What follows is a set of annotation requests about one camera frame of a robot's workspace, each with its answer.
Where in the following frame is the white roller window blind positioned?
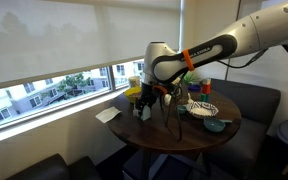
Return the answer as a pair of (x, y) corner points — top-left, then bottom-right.
(0, 0), (181, 88)

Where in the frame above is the grey upholstered seat right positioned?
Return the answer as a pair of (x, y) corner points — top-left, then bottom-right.
(208, 79), (281, 180)

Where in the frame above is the black leather chair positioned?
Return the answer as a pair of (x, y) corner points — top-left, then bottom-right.
(5, 154), (102, 180)

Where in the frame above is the white paper sheet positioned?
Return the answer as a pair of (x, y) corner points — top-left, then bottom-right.
(96, 106), (120, 123)

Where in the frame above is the beige cup on sill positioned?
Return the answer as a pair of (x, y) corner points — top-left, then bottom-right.
(128, 76), (140, 87)

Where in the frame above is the white container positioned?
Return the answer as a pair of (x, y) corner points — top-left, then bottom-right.
(133, 106), (151, 121)

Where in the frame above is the teal measuring scoop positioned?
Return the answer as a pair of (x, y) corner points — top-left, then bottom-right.
(203, 118), (232, 133)

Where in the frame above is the yellow bowl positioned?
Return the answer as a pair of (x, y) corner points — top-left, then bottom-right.
(124, 86), (141, 103)

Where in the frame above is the purple bowl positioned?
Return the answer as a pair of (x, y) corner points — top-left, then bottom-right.
(188, 84), (201, 92)

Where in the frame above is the red green block tower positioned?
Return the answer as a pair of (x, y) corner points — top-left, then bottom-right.
(201, 79), (211, 102)

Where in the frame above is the small teal cup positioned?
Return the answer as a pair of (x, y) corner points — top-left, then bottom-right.
(177, 105), (187, 115)

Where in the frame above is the black and white patterned bowl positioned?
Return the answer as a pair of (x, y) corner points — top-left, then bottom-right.
(186, 101), (219, 119)

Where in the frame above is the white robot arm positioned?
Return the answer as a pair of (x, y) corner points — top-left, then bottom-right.
(136, 0), (288, 110)

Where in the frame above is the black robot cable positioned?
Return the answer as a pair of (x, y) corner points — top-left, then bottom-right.
(158, 71), (190, 142)

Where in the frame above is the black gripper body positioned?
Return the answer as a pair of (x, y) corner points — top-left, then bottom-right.
(135, 84), (159, 112)

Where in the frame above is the round wooden table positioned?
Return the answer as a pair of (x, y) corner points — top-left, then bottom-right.
(108, 91), (241, 180)

